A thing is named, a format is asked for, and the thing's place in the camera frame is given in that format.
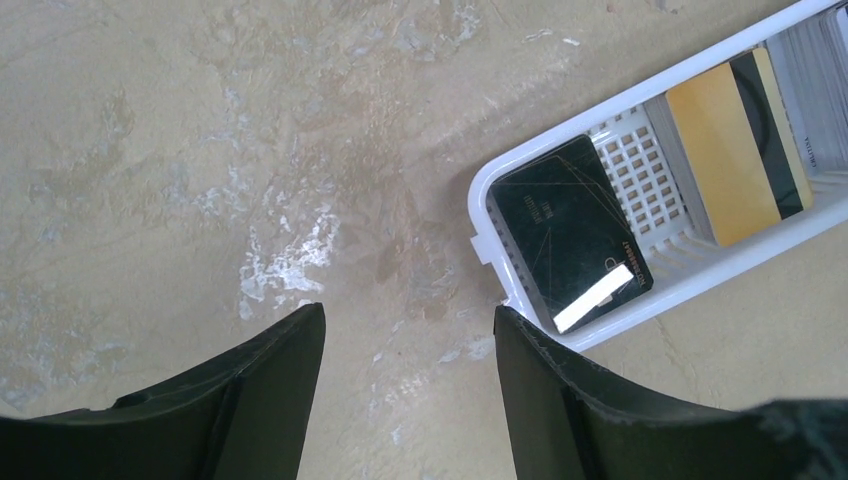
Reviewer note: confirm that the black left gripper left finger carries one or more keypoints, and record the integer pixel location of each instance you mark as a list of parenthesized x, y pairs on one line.
[(242, 414)]

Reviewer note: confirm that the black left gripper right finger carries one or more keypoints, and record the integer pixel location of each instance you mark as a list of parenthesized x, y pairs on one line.
[(571, 418)]

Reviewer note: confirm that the white plastic basket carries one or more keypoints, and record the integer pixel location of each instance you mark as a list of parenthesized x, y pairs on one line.
[(683, 263)]

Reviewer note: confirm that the gold striped credit card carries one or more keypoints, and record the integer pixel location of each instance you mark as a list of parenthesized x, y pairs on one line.
[(729, 143)]

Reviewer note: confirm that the white credit card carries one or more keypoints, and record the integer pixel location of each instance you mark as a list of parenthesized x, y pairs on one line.
[(810, 64)]

